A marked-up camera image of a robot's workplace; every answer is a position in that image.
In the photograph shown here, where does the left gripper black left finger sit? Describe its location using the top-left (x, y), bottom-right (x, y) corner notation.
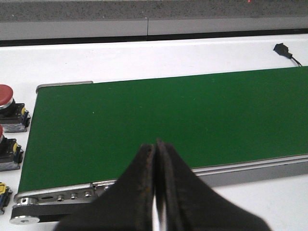
top-left (55, 144), bottom-right (155, 231)

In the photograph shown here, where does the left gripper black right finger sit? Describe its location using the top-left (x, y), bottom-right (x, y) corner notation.
top-left (155, 140), bottom-right (270, 231)

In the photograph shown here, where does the red mushroom push button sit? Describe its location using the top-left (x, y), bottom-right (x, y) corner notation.
top-left (0, 126), bottom-right (24, 171)
top-left (0, 84), bottom-right (31, 133)

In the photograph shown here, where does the push button with yellow tab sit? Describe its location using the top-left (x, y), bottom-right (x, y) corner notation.
top-left (0, 182), bottom-right (12, 215)

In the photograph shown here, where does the grey speckled stone slab left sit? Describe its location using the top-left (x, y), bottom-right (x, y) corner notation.
top-left (0, 0), bottom-right (308, 22)

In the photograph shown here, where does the aluminium conveyor frame rail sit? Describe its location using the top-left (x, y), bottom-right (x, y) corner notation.
top-left (9, 80), bottom-right (308, 225)

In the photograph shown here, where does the black sensor with cable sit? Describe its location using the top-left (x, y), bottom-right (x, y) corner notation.
top-left (273, 43), bottom-right (303, 66)

